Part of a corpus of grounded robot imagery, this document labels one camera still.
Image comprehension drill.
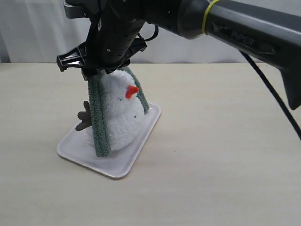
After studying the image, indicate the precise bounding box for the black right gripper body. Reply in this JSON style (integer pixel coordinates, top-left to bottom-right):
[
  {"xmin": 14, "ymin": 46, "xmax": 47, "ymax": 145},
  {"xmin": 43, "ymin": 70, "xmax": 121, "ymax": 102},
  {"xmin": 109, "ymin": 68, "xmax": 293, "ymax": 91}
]
[{"xmin": 82, "ymin": 0, "xmax": 147, "ymax": 80}]

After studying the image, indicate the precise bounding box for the green knitted scarf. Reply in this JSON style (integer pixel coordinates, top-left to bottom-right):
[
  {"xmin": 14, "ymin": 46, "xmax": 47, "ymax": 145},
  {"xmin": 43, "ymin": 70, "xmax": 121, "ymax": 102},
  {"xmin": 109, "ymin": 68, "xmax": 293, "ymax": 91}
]
[{"xmin": 87, "ymin": 66, "xmax": 150, "ymax": 157}]

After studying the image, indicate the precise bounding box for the white plush snowman toy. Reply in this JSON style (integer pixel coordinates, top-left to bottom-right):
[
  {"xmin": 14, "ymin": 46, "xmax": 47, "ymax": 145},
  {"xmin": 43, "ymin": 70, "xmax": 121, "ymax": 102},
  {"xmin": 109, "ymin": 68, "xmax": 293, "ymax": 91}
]
[{"xmin": 75, "ymin": 70, "xmax": 144, "ymax": 152}]

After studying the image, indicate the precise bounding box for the white plastic tray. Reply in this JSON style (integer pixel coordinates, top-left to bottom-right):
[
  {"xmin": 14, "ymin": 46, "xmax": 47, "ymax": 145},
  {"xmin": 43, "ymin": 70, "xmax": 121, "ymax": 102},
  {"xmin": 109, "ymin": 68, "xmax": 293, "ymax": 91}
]
[{"xmin": 57, "ymin": 102, "xmax": 161, "ymax": 180}]

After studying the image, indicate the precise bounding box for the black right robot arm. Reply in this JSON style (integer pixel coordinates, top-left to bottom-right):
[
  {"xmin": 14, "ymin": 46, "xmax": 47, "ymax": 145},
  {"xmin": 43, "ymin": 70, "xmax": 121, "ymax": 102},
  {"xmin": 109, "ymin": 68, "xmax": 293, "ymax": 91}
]
[{"xmin": 87, "ymin": 0, "xmax": 301, "ymax": 109}]

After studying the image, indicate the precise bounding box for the white backdrop curtain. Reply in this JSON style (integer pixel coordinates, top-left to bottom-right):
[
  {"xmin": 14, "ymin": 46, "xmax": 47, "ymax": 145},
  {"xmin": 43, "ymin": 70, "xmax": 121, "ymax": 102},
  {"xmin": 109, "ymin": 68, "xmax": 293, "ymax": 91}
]
[{"xmin": 0, "ymin": 0, "xmax": 301, "ymax": 64}]

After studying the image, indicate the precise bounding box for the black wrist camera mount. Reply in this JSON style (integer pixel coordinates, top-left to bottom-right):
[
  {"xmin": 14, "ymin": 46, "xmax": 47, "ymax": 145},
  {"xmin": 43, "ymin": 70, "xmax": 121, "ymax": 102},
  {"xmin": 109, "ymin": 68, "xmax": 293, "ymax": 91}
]
[{"xmin": 56, "ymin": 0, "xmax": 103, "ymax": 72}]

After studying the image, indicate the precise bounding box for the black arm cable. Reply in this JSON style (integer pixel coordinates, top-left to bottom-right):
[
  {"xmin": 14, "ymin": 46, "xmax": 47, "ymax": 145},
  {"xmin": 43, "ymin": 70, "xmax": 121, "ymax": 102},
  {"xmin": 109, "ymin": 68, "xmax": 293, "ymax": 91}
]
[{"xmin": 239, "ymin": 50, "xmax": 301, "ymax": 142}]

